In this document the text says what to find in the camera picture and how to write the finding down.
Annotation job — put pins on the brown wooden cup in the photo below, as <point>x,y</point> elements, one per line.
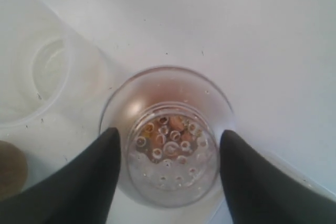
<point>14,170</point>

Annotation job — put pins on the clear dome shaker lid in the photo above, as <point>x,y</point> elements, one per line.
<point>156,92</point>

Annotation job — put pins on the translucent plastic cup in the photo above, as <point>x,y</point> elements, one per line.
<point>45,64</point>

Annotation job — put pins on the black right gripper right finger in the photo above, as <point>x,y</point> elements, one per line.
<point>262,190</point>

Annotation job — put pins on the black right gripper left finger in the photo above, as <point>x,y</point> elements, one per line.
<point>80,192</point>

